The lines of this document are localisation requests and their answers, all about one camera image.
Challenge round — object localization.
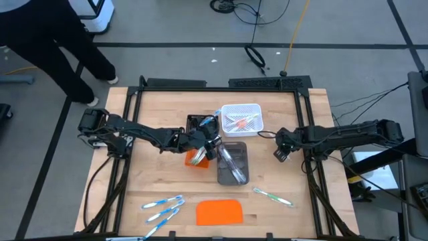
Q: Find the black support beam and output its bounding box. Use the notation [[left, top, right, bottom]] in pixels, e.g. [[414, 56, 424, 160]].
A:
[[347, 138, 419, 177]]

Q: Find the grey cabinet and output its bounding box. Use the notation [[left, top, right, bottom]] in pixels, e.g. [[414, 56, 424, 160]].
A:
[[407, 70, 428, 158]]

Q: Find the grey flat floor bar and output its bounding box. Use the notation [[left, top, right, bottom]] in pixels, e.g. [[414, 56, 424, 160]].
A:
[[0, 74, 36, 85]]

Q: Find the yellow floor cable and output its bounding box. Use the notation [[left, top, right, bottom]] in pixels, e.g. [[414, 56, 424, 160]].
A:
[[3, 66, 39, 76]]

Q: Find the black hanging cable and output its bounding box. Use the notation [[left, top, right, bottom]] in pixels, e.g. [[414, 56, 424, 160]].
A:
[[243, 0, 268, 76]]

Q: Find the black cable bundle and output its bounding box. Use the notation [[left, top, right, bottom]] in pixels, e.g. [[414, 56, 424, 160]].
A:
[[209, 0, 292, 26]]

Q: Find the black wheeled base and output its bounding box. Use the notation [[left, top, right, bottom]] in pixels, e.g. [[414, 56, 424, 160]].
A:
[[0, 102, 14, 121]]

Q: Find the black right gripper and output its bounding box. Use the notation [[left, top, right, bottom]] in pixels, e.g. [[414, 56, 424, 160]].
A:
[[273, 127, 302, 163]]

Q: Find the white perforated plastic basket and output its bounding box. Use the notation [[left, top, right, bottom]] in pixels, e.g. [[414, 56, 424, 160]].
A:
[[221, 103, 265, 138]]

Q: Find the smoky grey translucent bin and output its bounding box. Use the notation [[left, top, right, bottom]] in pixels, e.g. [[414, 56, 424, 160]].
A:
[[216, 141, 250, 186]]

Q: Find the orange slotted plastic basket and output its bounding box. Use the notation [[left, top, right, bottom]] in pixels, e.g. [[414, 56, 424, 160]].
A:
[[184, 149, 211, 169]]

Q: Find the orange mat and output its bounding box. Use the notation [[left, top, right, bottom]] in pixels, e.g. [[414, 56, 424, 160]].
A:
[[195, 199, 244, 227]]

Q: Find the blue toothbrush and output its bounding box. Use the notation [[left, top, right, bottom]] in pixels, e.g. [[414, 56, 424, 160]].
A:
[[143, 199, 186, 225], [199, 115, 217, 128], [199, 109, 223, 127], [140, 194, 184, 210], [142, 208, 181, 240]]

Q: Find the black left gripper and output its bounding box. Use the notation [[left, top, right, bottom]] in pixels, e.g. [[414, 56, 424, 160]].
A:
[[177, 126, 223, 161]]

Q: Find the black perforated panel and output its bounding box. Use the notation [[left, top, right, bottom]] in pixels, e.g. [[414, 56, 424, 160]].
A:
[[228, 76, 314, 90]]

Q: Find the black aluminium table frame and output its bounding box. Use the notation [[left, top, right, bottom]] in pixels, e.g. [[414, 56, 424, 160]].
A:
[[79, 75, 360, 241]]

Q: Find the grey cart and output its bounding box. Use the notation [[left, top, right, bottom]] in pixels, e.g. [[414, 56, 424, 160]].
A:
[[399, 153, 428, 241]]

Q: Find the person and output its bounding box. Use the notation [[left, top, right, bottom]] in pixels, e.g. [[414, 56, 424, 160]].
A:
[[0, 0, 120, 108]]

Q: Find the black perforated plastic basket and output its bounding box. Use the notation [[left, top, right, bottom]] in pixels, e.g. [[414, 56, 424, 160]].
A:
[[186, 114, 220, 135]]

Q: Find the yellow hanging cable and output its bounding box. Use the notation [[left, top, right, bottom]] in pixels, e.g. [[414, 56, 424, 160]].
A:
[[282, 0, 311, 75]]

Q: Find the purple toothbrush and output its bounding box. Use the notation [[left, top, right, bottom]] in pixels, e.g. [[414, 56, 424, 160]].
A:
[[220, 146, 242, 183], [225, 152, 247, 185]]

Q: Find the white box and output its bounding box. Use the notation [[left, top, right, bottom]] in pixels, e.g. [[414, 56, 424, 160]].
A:
[[350, 150, 399, 192]]

